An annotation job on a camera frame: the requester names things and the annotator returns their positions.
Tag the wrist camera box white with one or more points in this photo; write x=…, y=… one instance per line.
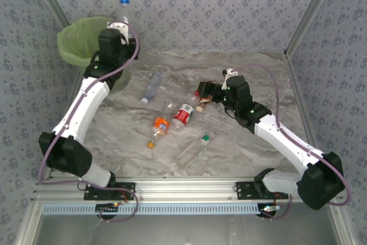
x=116, y=27
x=229, y=77

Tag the aluminium side rail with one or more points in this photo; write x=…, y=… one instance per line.
x=77, y=84
x=295, y=78

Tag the red label bottle red cap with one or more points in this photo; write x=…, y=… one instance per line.
x=183, y=114

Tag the right aluminium side rail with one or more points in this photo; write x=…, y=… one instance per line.
x=295, y=78

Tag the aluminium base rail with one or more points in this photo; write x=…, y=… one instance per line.
x=183, y=189

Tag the orange label bottle orange cap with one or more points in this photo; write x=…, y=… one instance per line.
x=161, y=126

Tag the blue label bottle blue cap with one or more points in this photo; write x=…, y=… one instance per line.
x=124, y=0

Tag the left aluminium side rail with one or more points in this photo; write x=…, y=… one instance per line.
x=77, y=84

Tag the green-lined trash bin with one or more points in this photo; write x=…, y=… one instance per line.
x=74, y=41

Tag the right aluminium frame post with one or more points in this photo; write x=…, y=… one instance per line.
x=312, y=9

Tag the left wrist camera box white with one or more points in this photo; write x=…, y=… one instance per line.
x=116, y=27

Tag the clear bottle pale blue label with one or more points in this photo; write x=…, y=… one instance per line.
x=152, y=88

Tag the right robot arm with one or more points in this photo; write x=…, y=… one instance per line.
x=286, y=139

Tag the green plastic bin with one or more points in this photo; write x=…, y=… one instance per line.
x=124, y=80

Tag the clear bottle green cap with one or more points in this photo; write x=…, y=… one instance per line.
x=189, y=151

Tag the brown label bottle cream cap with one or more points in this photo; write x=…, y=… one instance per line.
x=204, y=104

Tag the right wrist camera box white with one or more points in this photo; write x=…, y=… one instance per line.
x=229, y=77

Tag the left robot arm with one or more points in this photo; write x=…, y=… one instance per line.
x=83, y=110

